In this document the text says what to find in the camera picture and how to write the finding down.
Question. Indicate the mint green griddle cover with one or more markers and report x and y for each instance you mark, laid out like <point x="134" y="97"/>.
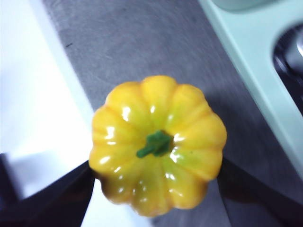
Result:
<point x="241" y="3"/>

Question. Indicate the yellow toy pumpkin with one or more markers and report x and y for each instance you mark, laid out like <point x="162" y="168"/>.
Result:
<point x="156" y="146"/>

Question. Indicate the mint green breakfast machine base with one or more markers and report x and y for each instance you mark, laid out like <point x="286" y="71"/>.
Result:
<point x="246" y="59"/>

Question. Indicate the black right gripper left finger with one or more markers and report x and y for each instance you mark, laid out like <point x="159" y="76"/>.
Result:
<point x="47" y="203"/>

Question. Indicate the silver control knob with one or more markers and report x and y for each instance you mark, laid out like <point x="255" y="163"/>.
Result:
<point x="297" y="54"/>

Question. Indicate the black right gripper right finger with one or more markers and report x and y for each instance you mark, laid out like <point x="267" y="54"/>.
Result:
<point x="251" y="201"/>

